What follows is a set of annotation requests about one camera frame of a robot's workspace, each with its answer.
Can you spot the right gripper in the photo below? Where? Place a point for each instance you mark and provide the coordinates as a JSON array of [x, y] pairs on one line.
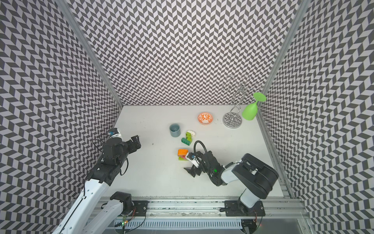
[[194, 169]]

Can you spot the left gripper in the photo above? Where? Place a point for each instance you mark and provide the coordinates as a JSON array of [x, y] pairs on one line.
[[136, 142]]

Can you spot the orange long lego brick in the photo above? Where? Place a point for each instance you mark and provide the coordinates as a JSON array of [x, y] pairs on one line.
[[182, 152]]

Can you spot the dark green long lego brick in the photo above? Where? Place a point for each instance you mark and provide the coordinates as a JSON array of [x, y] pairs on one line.
[[186, 141]]

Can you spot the white long lego brick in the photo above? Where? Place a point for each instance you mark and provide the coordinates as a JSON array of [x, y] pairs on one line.
[[192, 133]]

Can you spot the lime square lego brick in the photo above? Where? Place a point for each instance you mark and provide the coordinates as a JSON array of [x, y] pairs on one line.
[[188, 136]]

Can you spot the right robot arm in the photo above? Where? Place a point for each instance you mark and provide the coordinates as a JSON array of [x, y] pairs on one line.
[[257, 177]]

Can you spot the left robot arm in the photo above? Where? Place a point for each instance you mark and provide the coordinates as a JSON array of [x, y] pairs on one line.
[[98, 181]]

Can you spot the teal ceramic cup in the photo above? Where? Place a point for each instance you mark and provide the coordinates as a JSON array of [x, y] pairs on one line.
[[175, 130]]

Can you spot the orange patterned small bowl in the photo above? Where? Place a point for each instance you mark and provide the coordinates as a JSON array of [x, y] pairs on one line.
[[205, 118]]

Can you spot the chrome glass holder stand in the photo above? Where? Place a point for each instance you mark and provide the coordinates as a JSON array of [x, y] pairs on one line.
[[232, 119]]

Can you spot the green plastic wine glass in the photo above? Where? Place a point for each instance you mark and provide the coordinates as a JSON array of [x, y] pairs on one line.
[[251, 110]]

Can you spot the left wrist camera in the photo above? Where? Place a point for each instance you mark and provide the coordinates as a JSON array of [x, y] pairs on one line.
[[114, 133]]

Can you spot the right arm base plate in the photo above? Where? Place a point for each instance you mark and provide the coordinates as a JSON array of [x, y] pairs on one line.
[[236, 208]]

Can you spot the aluminium front rail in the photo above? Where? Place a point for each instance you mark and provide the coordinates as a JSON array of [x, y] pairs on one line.
[[210, 207]]

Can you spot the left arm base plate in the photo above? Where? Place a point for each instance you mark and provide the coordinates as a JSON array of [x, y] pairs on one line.
[[135, 208]]

